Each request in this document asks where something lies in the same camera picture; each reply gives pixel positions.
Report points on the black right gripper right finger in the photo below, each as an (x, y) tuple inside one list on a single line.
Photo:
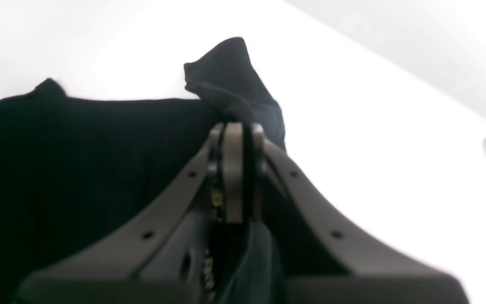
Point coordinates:
[(327, 259)]

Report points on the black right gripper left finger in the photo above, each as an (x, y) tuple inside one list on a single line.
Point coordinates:
[(158, 257)]

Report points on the black T-shirt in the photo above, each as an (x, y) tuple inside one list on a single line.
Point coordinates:
[(73, 170)]

